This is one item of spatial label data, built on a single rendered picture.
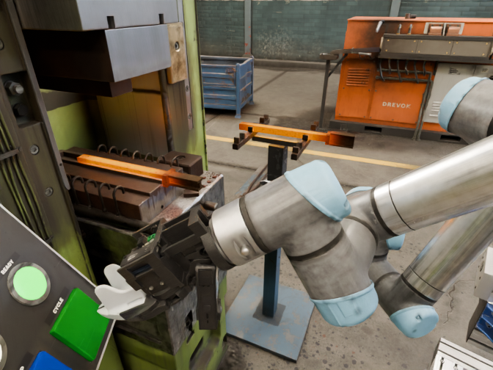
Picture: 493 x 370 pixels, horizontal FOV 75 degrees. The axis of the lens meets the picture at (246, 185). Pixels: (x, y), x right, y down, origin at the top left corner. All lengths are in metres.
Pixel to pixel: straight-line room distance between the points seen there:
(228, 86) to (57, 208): 3.91
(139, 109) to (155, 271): 0.84
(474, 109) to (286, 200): 0.48
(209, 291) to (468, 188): 0.32
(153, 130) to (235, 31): 7.87
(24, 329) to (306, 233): 0.36
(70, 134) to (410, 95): 3.69
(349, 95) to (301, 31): 4.36
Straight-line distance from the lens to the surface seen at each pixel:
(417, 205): 0.45
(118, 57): 0.73
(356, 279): 0.40
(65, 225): 0.89
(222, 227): 0.37
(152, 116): 1.16
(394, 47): 4.04
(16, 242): 0.54
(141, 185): 0.90
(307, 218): 0.35
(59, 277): 0.56
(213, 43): 9.27
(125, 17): 0.76
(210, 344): 1.53
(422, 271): 0.70
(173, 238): 0.41
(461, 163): 0.44
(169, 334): 1.06
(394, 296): 0.73
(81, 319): 0.55
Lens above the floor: 1.41
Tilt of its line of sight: 29 degrees down
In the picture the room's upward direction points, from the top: straight up
